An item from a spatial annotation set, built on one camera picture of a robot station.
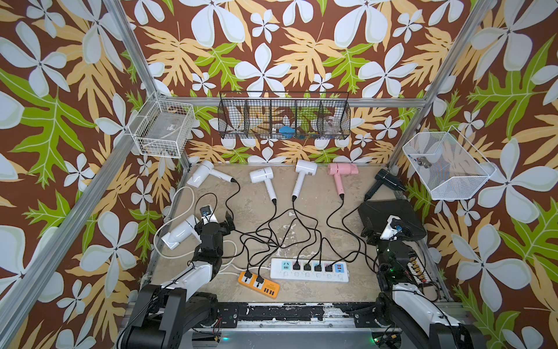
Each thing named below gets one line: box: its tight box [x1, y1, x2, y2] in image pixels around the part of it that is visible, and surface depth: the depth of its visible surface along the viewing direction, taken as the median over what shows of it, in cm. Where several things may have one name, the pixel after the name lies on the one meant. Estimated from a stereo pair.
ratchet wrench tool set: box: [407, 255, 432, 286], surface depth 84 cm
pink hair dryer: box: [326, 162, 359, 200], surface depth 114 cm
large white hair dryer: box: [161, 214, 202, 251], surface depth 90 cm
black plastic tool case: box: [357, 199, 427, 242], surface depth 96 cm
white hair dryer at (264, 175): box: [249, 166, 278, 206], surface depth 113 cm
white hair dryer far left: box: [186, 159, 237, 188], surface depth 114 cm
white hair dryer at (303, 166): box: [292, 159, 318, 198], surface depth 113 cm
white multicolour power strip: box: [270, 258, 350, 283], surface depth 83 cm
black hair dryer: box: [364, 168, 407, 202], surface depth 110 cm
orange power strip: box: [237, 272, 281, 300], surface depth 80 cm
